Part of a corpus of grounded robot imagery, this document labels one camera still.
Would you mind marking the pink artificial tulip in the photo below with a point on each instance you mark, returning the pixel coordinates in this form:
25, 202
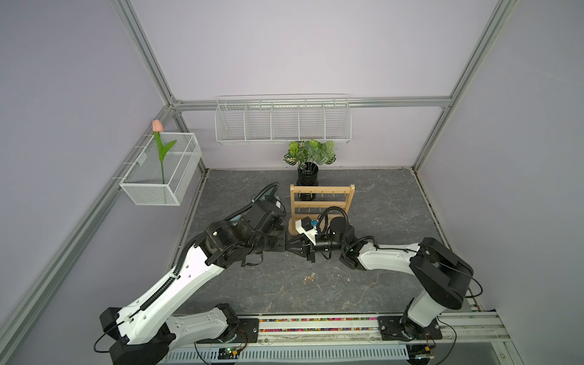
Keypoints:
163, 149

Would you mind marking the wooden jewelry display stand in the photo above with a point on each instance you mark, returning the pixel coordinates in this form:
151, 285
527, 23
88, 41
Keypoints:
311, 201

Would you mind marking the white wire wall shelf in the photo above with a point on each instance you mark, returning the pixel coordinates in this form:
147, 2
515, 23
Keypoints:
275, 118

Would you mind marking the white mesh wall basket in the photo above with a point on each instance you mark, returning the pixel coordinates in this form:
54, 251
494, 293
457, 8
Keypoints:
141, 179

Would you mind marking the white slotted cable duct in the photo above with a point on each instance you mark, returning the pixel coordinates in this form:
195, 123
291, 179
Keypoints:
287, 354

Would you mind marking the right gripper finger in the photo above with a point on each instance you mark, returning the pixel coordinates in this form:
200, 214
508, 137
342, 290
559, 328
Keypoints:
295, 241
299, 251

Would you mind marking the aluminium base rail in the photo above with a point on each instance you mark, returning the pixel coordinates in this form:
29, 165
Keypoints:
319, 325

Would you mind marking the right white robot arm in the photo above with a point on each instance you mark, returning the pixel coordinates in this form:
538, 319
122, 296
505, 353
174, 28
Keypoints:
444, 276

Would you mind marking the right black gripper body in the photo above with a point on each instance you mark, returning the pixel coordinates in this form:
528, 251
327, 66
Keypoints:
323, 246

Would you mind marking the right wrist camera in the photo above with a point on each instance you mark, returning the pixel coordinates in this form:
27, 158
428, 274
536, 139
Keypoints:
306, 229

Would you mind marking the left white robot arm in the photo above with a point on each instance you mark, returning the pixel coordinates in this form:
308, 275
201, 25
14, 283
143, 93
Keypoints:
148, 328

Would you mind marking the potted green plant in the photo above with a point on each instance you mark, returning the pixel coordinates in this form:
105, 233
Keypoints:
308, 156

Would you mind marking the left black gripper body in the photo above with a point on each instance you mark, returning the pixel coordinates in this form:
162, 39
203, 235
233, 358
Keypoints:
268, 242

